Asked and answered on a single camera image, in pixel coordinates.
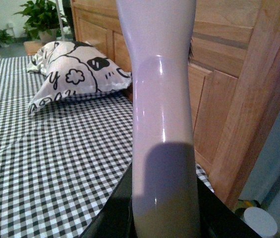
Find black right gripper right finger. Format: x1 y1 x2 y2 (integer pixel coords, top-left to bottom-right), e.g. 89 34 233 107
197 179 259 238

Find large potted green plant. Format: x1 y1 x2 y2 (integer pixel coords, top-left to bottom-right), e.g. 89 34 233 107
15 0 68 43

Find black white cartoon pillow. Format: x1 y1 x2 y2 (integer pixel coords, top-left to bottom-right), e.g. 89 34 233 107
26 41 132 115

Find beige hand brush black bristles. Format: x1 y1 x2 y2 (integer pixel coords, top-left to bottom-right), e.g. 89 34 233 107
116 0 201 238

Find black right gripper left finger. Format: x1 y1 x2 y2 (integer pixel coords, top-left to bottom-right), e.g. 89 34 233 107
80 165 134 238

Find small potted green plant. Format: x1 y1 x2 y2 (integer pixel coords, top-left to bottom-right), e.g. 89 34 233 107
0 29 14 47

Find white floor lamp pole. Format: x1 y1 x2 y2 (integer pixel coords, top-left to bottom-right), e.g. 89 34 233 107
56 0 65 41

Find wooden headboard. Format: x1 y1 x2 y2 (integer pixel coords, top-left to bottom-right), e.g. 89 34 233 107
70 0 280 210

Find black white checkered bedsheet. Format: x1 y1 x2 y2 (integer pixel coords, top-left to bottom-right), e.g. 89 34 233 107
0 55 215 238

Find white cylindrical container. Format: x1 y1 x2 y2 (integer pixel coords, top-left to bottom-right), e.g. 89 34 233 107
242 207 278 238

